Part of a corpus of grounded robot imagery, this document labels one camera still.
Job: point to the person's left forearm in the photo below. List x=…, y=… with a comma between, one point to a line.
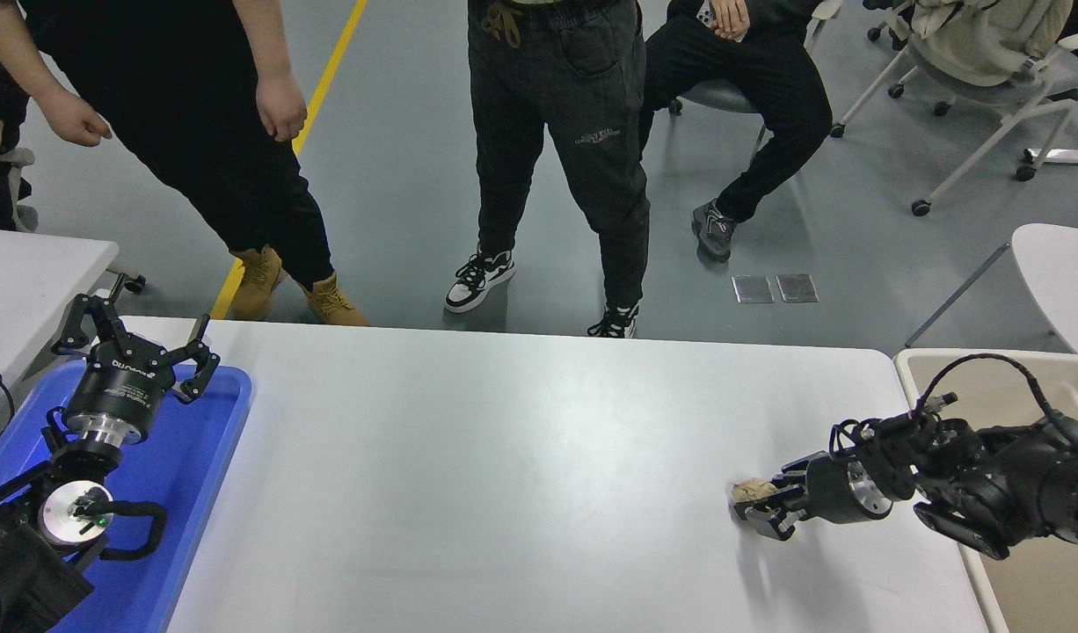
x=258, y=35

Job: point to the grey office chair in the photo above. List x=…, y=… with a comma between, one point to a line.
x=11, y=158

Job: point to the white wheeled office chair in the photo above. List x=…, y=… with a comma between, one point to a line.
x=952, y=88

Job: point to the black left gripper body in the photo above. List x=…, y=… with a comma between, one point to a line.
x=117, y=387

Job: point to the silver floor outlet plate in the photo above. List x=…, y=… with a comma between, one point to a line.
x=801, y=288
x=753, y=289

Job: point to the grey wheeled stool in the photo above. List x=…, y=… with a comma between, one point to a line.
x=724, y=98

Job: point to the person's hand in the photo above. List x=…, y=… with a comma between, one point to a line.
x=732, y=19

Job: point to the person's right hand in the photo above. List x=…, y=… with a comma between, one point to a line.
x=73, y=119

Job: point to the blue plastic tray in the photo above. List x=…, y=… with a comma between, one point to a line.
x=196, y=457

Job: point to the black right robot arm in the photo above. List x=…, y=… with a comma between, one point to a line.
x=1005, y=483

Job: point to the white chair base leg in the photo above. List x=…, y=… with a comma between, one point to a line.
x=1067, y=156

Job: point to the large pale plastic bin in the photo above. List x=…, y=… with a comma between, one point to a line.
x=1040, y=598

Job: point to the grey metal table leg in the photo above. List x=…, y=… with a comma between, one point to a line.
x=957, y=297

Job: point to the person's left hand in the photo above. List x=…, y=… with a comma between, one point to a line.
x=282, y=105

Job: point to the tan paper ball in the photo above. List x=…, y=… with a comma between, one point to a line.
x=752, y=491

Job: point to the white round table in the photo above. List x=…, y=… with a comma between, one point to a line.
x=1067, y=281

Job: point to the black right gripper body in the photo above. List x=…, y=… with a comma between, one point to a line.
x=829, y=491

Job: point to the person's right forearm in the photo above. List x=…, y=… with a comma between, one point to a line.
x=11, y=44

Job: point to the beige coat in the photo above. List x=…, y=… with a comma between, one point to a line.
x=987, y=35

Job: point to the white rectangular side table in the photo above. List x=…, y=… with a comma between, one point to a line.
x=29, y=281

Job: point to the white smartphone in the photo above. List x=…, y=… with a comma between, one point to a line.
x=706, y=12

